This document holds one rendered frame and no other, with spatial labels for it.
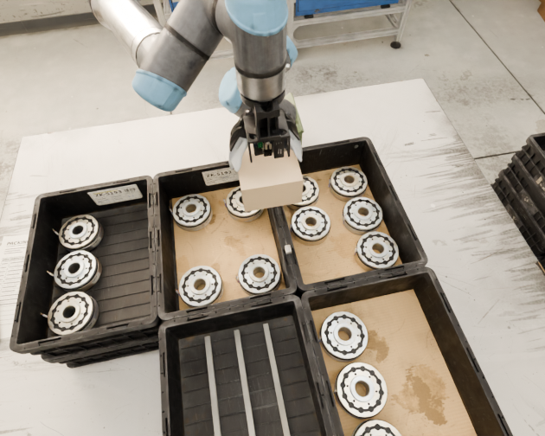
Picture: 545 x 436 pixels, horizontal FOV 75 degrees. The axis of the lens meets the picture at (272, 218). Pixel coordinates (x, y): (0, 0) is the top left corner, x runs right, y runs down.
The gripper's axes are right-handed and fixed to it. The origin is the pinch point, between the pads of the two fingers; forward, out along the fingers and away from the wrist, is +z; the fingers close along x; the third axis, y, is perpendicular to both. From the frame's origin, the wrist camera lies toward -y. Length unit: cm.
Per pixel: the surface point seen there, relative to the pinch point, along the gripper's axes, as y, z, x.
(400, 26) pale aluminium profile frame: -184, 95, 126
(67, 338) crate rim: 24, 17, -46
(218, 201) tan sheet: -10.4, 26.8, -13.1
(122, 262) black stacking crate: 3.5, 26.8, -39.4
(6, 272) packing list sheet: -7, 40, -79
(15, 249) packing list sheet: -14, 40, -78
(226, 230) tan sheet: -0.7, 26.7, -11.9
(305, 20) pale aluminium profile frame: -184, 81, 55
